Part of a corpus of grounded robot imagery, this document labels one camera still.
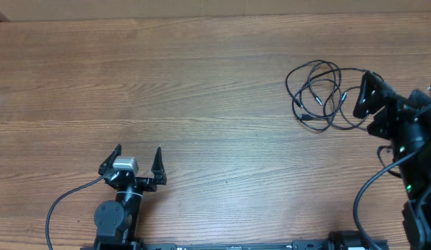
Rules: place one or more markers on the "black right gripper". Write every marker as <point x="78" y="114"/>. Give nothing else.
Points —
<point x="393" y="112"/>

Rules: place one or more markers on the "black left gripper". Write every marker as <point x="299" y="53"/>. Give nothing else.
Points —
<point x="149" y="185"/>

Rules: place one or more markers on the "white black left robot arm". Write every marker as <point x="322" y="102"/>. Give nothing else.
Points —
<point x="116" y="220"/>

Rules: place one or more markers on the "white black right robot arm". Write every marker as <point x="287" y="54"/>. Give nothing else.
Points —
<point x="413" y="159"/>

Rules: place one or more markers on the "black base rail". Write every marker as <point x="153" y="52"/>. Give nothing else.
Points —
<point x="338" y="240"/>

